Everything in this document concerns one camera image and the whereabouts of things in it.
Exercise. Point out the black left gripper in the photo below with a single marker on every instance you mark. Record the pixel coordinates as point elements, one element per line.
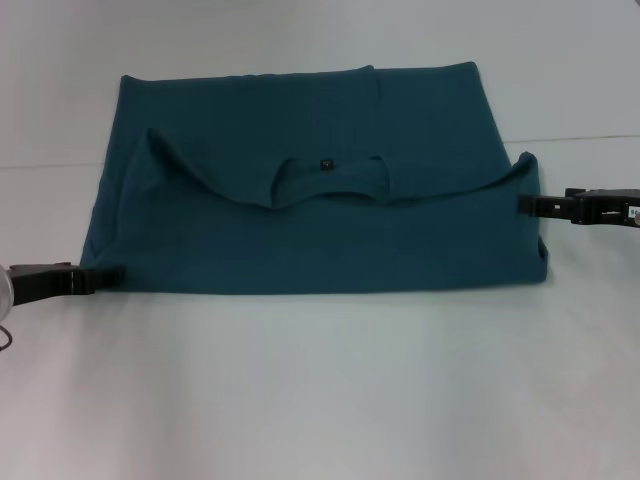
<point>45,282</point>

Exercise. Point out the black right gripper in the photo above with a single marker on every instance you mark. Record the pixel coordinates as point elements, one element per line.
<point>605,207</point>

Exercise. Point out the teal t-shirt with FREE print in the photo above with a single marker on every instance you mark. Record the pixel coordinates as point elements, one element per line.
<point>300,200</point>

